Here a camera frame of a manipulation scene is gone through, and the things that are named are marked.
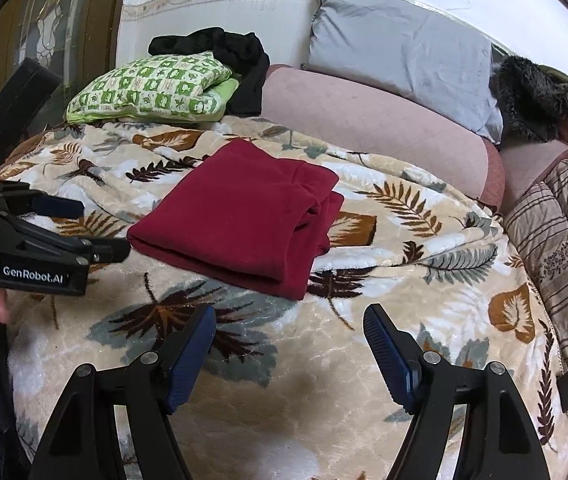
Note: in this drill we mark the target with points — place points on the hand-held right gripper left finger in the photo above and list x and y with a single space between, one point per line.
191 355

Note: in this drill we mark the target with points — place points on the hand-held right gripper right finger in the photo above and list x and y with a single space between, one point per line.
389 355

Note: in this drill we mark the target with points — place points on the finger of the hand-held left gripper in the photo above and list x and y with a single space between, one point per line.
104 250
59 207

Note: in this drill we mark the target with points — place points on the dark red sweater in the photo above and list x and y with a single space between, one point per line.
234 210

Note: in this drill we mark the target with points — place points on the leaf print fleece blanket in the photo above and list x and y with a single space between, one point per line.
314 370

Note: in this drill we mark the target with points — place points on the green patterned pillow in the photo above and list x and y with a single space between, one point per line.
154 85

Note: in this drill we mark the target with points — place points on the wooden glass panel door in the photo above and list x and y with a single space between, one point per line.
64 35

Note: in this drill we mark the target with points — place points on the beige striped quilt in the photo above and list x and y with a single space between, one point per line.
554 240

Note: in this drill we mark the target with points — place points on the black garment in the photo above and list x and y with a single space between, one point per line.
249 70

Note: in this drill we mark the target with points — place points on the short pink sofa cushion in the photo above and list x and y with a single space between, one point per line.
529 165

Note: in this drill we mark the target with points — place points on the long pink sofa cushion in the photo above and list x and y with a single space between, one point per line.
364 115

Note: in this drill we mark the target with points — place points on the black fur-trimmed coat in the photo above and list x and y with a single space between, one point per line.
529 95

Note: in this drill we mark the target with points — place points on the grey pillow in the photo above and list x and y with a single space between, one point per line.
399 45

